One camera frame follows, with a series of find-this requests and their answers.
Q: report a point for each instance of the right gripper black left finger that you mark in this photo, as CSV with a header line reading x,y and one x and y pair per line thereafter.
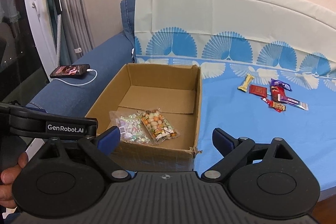
x,y
65,178

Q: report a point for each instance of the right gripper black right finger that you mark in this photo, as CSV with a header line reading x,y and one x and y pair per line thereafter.
x,y
267,180

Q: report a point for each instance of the small red candy bar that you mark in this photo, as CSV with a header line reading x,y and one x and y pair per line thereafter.
x,y
274,105

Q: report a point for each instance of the silver purple stick sachet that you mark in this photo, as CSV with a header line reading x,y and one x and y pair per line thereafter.
x,y
295,103

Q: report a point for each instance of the red square snack packet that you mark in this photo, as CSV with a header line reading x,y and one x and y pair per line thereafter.
x,y
258,90

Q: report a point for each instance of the yellow snack bar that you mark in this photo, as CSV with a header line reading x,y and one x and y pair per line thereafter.
x,y
244,86

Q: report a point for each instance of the purple chocolate wrapper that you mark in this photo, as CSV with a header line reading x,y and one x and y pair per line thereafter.
x,y
274,82

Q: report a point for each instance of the large red snack bag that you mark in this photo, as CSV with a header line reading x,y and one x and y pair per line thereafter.
x,y
277,93

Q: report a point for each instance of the clear bag orange snacks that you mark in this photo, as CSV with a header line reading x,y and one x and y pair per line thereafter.
x,y
158,127

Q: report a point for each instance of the person's left hand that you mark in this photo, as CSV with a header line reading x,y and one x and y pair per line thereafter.
x,y
8,177

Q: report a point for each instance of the blue fabric sofa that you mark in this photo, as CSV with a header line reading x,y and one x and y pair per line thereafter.
x,y
74,97

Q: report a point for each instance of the black smartphone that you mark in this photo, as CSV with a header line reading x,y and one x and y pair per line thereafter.
x,y
69,71

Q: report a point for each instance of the clear bag pastel candies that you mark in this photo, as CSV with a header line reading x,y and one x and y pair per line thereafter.
x,y
130,126

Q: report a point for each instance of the grey curtain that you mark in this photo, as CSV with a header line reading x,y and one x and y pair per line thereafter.
x,y
76,37

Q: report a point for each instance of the open cardboard box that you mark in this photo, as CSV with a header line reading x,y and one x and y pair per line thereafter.
x,y
168,94

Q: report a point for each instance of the blue fan-pattern sofa cover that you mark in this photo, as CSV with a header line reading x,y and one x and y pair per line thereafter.
x,y
288,40

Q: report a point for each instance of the white door frame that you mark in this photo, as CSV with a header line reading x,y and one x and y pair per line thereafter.
x,y
40,25

